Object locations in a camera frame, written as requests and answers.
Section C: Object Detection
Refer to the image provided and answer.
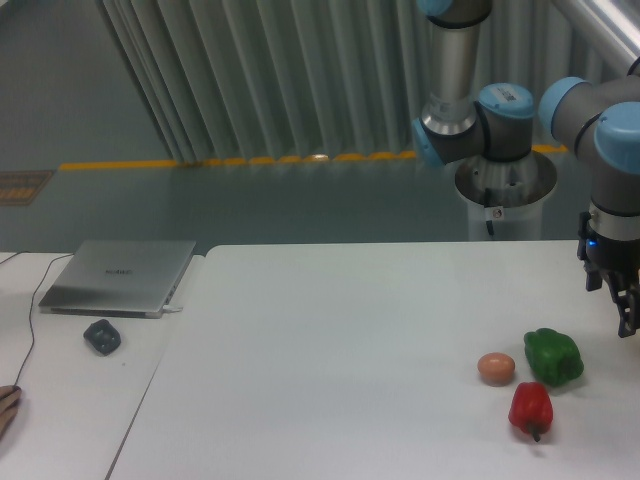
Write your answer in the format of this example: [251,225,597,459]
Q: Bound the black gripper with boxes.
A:
[577,201,639,338]

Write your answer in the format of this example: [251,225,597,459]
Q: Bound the thin black cable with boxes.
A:
[0,250,76,389]

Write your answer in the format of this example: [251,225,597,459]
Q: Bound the silver closed laptop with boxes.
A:
[39,240,196,318]

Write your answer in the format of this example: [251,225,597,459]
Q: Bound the person's hand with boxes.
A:
[0,385,22,436]

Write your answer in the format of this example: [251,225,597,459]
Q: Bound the white usb dongle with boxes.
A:
[162,305,183,314]

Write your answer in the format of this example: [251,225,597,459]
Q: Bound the brown egg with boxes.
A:
[477,352,515,385]

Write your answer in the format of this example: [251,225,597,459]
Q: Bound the green bell pepper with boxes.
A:
[523,328,584,388]

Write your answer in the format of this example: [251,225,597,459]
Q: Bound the red bell pepper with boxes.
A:
[508,382,554,442]

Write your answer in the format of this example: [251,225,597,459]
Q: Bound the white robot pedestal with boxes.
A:
[454,151,557,241]

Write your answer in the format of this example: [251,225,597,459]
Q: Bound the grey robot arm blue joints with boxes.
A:
[412,1,639,217]

